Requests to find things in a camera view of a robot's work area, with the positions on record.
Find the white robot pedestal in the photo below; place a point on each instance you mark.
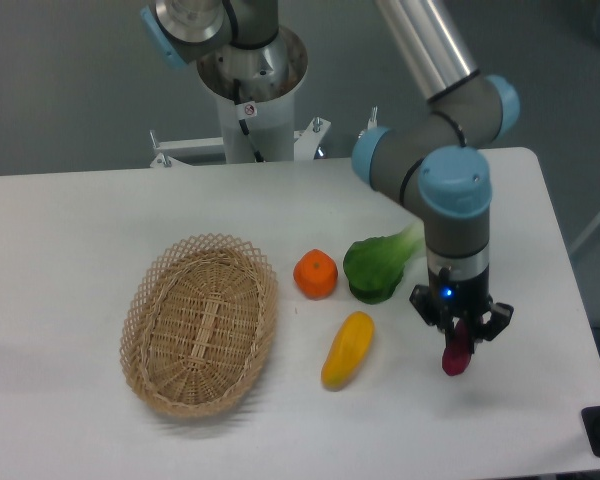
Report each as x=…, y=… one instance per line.
x=254, y=93

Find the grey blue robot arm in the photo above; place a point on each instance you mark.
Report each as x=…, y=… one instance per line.
x=435, y=171

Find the yellow mango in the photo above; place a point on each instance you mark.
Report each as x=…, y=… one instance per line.
x=348, y=350

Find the woven wicker basket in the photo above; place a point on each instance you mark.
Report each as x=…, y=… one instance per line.
x=200, y=326

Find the orange tangerine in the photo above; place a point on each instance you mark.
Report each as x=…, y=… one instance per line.
x=316, y=274

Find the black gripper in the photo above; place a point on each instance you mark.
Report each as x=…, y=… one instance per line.
x=458, y=289

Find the green bok choy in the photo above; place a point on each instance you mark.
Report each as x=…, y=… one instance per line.
x=374, y=267

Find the purple sweet potato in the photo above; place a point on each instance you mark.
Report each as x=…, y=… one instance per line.
x=455, y=363

